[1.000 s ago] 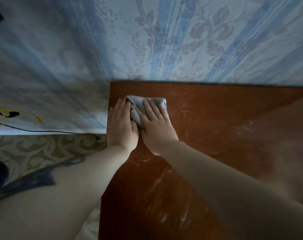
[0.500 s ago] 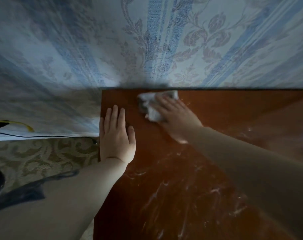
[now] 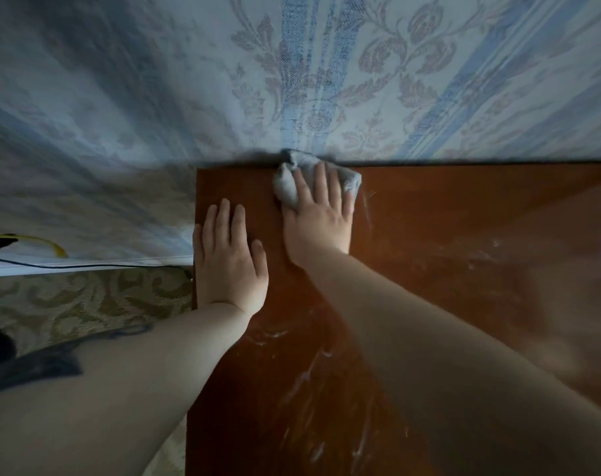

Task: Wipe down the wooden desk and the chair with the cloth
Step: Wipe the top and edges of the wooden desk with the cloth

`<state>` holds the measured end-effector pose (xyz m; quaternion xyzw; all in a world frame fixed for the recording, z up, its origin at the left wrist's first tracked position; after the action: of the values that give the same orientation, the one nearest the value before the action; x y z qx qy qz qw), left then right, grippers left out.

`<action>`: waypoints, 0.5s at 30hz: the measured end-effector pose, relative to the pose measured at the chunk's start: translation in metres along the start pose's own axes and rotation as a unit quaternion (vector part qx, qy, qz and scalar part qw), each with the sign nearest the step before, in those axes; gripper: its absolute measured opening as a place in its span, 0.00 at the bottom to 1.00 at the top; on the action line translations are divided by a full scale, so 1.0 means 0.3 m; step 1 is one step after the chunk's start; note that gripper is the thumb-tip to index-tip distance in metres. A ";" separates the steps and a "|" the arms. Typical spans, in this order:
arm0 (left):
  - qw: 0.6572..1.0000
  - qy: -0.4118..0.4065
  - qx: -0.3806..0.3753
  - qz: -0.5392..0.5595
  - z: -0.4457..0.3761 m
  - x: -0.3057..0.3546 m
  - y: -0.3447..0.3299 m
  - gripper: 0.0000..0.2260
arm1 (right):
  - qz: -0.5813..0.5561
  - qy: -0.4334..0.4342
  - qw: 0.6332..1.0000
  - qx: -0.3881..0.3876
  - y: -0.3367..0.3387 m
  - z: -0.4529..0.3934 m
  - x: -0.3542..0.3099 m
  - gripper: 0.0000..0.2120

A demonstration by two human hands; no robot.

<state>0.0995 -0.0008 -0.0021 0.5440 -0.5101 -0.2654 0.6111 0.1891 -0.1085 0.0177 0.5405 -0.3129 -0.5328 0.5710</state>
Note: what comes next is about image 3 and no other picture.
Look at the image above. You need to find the person's right hand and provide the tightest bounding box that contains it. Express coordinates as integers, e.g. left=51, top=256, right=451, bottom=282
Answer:
left=282, top=162, right=356, bottom=269

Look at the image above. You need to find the person's left hand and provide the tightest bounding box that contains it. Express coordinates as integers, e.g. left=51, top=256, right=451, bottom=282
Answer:
left=193, top=198, right=269, bottom=317

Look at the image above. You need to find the grey cleaning cloth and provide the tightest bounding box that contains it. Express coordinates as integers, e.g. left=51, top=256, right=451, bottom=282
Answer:
left=272, top=149, right=363, bottom=211

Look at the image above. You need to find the person's right forearm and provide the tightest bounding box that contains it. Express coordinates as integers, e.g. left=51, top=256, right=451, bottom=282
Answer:
left=293, top=245, right=601, bottom=476

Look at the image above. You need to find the person's left forearm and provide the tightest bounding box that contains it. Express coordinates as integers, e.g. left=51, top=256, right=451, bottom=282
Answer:
left=0, top=301, right=255, bottom=476

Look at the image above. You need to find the patterned beige carpet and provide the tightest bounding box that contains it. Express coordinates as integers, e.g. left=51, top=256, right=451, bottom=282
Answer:
left=0, top=266, right=197, bottom=476

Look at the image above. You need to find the black cable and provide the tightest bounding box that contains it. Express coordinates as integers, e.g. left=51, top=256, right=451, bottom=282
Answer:
left=0, top=255, right=195, bottom=281

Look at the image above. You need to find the yellow cable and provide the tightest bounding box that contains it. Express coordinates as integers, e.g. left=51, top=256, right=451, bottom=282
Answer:
left=0, top=234, right=68, bottom=258

